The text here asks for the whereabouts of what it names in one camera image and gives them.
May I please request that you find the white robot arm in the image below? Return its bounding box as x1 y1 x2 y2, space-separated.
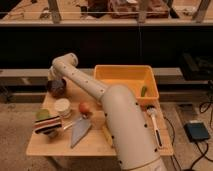
50 53 167 171

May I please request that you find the purple bowl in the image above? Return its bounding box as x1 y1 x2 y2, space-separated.
46 79 66 98

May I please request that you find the striped bowl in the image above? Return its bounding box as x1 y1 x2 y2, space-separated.
34 116 62 134

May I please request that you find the orange fruit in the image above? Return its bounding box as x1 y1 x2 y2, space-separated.
78 102 90 114

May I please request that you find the yellow plastic tub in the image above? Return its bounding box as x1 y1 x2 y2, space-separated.
93 65 159 106

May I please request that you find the green vegetable in tub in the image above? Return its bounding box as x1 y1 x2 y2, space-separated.
141 86 147 97

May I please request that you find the white cup stack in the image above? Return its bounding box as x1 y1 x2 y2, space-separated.
54 98 71 118

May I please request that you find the wooden table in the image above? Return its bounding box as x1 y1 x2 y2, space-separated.
26 78 173 157

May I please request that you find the green cup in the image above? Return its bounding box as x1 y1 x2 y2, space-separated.
35 109 50 121

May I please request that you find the black foot pedal box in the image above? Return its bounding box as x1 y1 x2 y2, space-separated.
184 123 210 142

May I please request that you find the background wooden shelf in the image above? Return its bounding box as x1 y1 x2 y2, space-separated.
0 0 213 26

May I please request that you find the black cable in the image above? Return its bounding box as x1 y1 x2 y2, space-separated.
163 116 213 171

